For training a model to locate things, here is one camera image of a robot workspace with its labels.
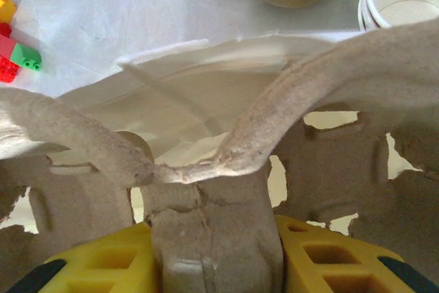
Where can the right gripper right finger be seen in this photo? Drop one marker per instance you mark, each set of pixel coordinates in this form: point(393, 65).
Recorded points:
point(295, 272)

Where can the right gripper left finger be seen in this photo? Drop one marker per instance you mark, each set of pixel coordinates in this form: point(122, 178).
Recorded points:
point(103, 265)

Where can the white paper takeout bag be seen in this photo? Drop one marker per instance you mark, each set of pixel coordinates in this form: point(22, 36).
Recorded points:
point(171, 101)

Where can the translucent red toy brick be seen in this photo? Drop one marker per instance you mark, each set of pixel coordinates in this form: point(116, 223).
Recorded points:
point(8, 70)

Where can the green toy brick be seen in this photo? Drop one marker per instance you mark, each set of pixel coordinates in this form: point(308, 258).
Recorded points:
point(25, 58)

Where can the pink toy brick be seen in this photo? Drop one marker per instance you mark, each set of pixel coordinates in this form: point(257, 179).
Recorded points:
point(7, 46)

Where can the yellow toy brick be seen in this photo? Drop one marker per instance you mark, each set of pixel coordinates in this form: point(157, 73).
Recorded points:
point(7, 10)

